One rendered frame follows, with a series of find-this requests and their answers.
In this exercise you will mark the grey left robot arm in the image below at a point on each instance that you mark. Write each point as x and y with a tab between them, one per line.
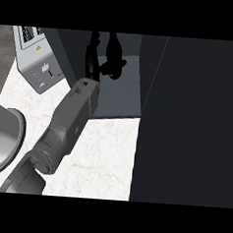
72	115

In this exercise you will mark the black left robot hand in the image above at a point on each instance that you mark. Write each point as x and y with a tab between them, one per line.
112	67

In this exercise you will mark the grey round metal vessel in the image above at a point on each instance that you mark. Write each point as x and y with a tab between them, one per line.
1	140

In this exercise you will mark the dark grey cabinet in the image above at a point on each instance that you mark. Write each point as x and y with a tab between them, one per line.
120	95

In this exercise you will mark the dark grey cabinet door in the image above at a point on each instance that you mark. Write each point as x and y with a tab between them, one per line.
190	127

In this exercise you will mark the pale grey appliance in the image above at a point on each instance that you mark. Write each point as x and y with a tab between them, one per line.
33	63

